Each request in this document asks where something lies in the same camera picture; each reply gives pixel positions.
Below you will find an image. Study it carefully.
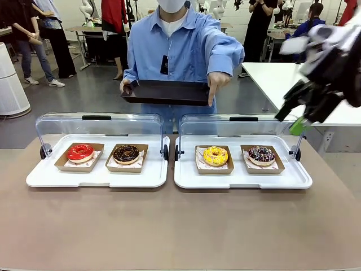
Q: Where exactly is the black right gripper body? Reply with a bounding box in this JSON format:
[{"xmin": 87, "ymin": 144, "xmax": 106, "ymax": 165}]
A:
[{"xmin": 303, "ymin": 52, "xmax": 361, "ymax": 125}]

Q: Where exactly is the yellow sprinkled donut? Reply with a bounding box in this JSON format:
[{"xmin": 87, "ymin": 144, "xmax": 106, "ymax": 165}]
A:
[{"xmin": 202, "ymin": 145, "xmax": 229, "ymax": 167}]

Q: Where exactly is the white printed paper liner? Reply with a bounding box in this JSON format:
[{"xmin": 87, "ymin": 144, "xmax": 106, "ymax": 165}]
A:
[
  {"xmin": 196, "ymin": 146, "xmax": 231, "ymax": 169},
  {"xmin": 108, "ymin": 150, "xmax": 145, "ymax": 168},
  {"xmin": 67, "ymin": 150, "xmax": 102, "ymax": 169},
  {"xmin": 243, "ymin": 149, "xmax": 280, "ymax": 170}
]

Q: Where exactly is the black serving tray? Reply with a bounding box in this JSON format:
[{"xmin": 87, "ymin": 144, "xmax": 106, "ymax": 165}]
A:
[{"xmin": 120, "ymin": 79, "xmax": 211, "ymax": 107}]

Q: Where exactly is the person's right forearm blue sleeve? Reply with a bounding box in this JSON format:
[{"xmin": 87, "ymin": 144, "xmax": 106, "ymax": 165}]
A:
[{"xmin": 123, "ymin": 52, "xmax": 143, "ymax": 83}]

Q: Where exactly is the person's left forearm blue sleeve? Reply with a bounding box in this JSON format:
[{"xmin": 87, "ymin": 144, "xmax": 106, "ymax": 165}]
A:
[{"xmin": 207, "ymin": 42, "xmax": 245, "ymax": 78}]

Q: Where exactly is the purple sprinkled donut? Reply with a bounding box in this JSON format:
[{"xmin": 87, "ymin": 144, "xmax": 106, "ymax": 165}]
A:
[{"xmin": 248, "ymin": 145, "xmax": 276, "ymax": 167}]

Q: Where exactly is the seated person in blue jacket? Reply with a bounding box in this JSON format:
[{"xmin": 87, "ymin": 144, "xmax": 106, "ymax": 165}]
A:
[{"xmin": 284, "ymin": 2, "xmax": 328, "ymax": 63}]

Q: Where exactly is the sprinkled chocolate donut in tray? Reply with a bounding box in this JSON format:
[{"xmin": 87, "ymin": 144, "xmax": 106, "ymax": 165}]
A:
[{"xmin": 240, "ymin": 145, "xmax": 285, "ymax": 175}]

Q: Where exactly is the person in blue shirt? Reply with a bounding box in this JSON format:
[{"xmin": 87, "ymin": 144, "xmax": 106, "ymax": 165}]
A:
[{"xmin": 123, "ymin": 0, "xmax": 245, "ymax": 135}]

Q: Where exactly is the chocolate donut in cardboard tray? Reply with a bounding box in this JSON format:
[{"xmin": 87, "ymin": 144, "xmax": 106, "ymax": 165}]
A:
[{"xmin": 105, "ymin": 143, "xmax": 149, "ymax": 174}]

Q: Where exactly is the red glazed donut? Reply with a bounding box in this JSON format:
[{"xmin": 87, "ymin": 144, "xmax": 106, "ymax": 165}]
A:
[{"xmin": 67, "ymin": 143, "xmax": 95, "ymax": 165}]

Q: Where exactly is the red donut in cardboard tray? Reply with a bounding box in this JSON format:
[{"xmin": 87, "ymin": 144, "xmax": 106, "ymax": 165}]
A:
[{"xmin": 54, "ymin": 142, "xmax": 105, "ymax": 173}]

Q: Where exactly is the person's left hand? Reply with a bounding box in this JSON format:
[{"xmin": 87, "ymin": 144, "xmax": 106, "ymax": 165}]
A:
[{"xmin": 206, "ymin": 71, "xmax": 233, "ymax": 108}]

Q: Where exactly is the person's right hand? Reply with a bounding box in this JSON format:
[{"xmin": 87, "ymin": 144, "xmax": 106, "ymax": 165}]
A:
[{"xmin": 119, "ymin": 78, "xmax": 134, "ymax": 95}]

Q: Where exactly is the white table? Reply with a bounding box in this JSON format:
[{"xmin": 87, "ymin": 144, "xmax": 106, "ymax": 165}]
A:
[{"xmin": 241, "ymin": 62, "xmax": 361, "ymax": 153}]

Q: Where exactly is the bystander with red scarf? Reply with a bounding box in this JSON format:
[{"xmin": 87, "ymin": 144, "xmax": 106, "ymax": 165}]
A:
[{"xmin": 337, "ymin": 0, "xmax": 359, "ymax": 28}]

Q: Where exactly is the bystander in black dress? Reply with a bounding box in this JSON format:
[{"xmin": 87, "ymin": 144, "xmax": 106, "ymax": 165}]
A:
[{"xmin": 237, "ymin": 0, "xmax": 280, "ymax": 78}]

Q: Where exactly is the white display tray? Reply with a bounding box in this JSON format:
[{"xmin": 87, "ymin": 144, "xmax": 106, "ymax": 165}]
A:
[
  {"xmin": 26, "ymin": 134, "xmax": 169, "ymax": 189},
  {"xmin": 174, "ymin": 134, "xmax": 313, "ymax": 190}
]

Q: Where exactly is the clear display lid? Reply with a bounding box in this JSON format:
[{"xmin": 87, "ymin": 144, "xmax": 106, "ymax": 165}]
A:
[
  {"xmin": 35, "ymin": 112, "xmax": 170, "ymax": 162},
  {"xmin": 175, "ymin": 113, "xmax": 306, "ymax": 162}
]

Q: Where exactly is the white face mask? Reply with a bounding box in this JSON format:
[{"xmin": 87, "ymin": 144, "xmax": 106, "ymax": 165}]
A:
[{"xmin": 157, "ymin": 0, "xmax": 186, "ymax": 14}]

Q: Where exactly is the bystander in red garment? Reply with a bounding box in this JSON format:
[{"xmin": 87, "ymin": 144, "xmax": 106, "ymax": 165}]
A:
[{"xmin": 100, "ymin": 0, "xmax": 131, "ymax": 35}]

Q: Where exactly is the grey background table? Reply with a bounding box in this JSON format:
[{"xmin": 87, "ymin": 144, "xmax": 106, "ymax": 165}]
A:
[{"xmin": 65, "ymin": 25, "xmax": 131, "ymax": 71}]

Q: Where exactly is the bystander in blue patterned top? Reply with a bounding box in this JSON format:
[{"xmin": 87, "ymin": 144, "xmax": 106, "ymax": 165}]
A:
[{"xmin": 30, "ymin": 0, "xmax": 77, "ymax": 80}]

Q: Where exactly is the bystander in black top jeans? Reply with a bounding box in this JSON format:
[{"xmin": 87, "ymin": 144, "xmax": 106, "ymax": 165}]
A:
[{"xmin": 0, "ymin": 0, "xmax": 66, "ymax": 88}]

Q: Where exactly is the white air purifier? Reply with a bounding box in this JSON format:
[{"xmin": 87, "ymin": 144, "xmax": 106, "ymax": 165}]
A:
[{"xmin": 0, "ymin": 42, "xmax": 31, "ymax": 116}]

